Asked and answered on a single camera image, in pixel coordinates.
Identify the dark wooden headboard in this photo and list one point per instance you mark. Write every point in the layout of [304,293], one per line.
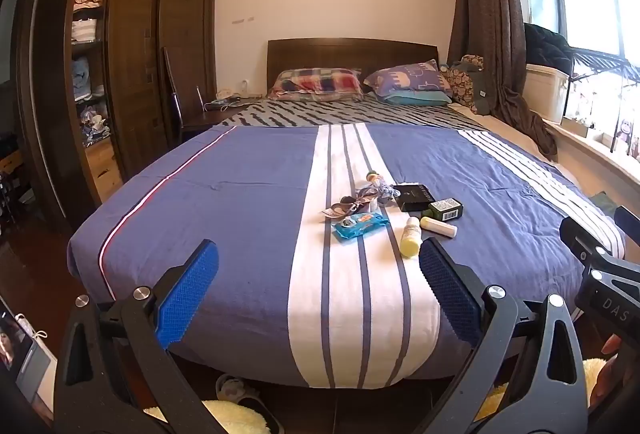
[350,53]

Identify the dark green cloth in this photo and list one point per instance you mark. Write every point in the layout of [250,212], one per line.
[602,203]

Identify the purple elephant print pillow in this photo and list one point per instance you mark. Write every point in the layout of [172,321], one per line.
[410,76]

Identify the brown curtain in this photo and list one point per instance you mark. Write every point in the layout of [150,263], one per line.
[485,13]

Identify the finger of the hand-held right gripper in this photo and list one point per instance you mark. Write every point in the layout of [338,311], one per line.
[580,236]
[629,220]

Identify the blue white striped duvet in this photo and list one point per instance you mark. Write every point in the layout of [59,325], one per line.
[240,224]

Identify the plaid pillow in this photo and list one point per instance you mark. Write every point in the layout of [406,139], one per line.
[315,83]

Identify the dark wooden wardrobe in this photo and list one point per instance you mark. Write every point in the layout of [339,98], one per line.
[140,53]

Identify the blue wet wipes packet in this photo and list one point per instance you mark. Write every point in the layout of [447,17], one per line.
[360,225]

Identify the monkey print cushion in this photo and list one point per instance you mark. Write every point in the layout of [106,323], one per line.
[462,83]

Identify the zebra striped bed sheet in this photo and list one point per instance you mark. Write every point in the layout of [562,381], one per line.
[310,111]

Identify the yellow fluffy rug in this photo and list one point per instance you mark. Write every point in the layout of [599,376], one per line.
[230,416]

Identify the blue denim cloth scrap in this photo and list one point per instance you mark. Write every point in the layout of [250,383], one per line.
[387,194]

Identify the black padded jacket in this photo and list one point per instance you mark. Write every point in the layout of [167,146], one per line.
[547,46]

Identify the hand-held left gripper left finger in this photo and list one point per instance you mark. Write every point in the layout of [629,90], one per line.
[187,294]

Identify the pale yellow lotion bottle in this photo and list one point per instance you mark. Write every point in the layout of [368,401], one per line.
[411,241]

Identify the white folded clothes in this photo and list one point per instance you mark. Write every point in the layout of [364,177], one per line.
[84,31]

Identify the pile of mixed clothes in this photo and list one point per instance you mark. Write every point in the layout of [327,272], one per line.
[95,123]

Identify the grey slipper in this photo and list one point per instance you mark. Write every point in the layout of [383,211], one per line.
[237,389]

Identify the person's right hand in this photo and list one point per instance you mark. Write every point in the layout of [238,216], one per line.
[611,346]

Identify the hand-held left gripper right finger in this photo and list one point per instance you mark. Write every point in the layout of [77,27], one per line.
[450,294]

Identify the tablet with grey cover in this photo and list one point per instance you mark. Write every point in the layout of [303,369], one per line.
[25,359]

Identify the black box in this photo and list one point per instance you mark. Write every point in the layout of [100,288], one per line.
[412,198]

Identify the light blue folded clothes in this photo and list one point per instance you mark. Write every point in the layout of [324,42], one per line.
[82,73]

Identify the grey cushion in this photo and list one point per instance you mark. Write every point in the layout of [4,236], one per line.
[482,96]

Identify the white tube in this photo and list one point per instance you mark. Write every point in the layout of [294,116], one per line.
[442,228]

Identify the teal pillow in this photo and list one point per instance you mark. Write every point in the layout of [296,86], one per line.
[420,98]

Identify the white storage box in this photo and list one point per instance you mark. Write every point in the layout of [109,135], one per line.
[547,93]

